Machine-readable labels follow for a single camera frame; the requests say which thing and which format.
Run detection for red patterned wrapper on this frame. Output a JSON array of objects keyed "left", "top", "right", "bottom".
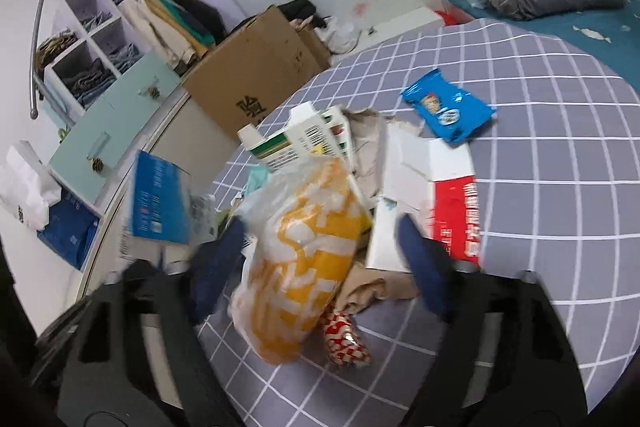
[{"left": 320, "top": 310, "right": 371, "bottom": 367}]

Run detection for red white carton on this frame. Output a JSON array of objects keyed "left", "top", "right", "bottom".
[{"left": 364, "top": 124, "right": 480, "bottom": 273}]

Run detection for yellow white plastic bag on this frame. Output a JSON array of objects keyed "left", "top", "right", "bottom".
[{"left": 229, "top": 156, "right": 369, "bottom": 365}]

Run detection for blue snack packet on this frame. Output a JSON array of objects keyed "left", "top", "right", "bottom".
[{"left": 400, "top": 68, "right": 496, "bottom": 146}]

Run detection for white green medicine box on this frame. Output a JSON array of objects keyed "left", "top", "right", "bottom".
[{"left": 238, "top": 102, "right": 355, "bottom": 173}]

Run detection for blue shopping bag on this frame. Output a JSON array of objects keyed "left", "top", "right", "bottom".
[{"left": 37, "top": 188, "right": 100, "bottom": 270}]

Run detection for teal drawer unit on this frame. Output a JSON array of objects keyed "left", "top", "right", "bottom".
[{"left": 49, "top": 52, "right": 180, "bottom": 205}]

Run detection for purple checked tablecloth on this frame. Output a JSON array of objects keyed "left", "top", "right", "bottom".
[{"left": 200, "top": 20, "right": 639, "bottom": 426}]

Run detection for white low cabinet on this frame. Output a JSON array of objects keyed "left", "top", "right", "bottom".
[{"left": 74, "top": 98, "right": 239, "bottom": 301}]

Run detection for white cube shelf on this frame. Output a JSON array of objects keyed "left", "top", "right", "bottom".
[{"left": 44, "top": 0, "right": 152, "bottom": 124}]

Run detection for tall cardboard box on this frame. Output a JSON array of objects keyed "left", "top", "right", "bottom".
[{"left": 182, "top": 6, "right": 331, "bottom": 140}]

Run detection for hanging clothes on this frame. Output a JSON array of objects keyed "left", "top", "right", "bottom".
[{"left": 116, "top": 0, "right": 228, "bottom": 75}]

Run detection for red storage box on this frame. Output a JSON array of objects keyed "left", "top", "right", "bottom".
[{"left": 435, "top": 10, "right": 464, "bottom": 26}]

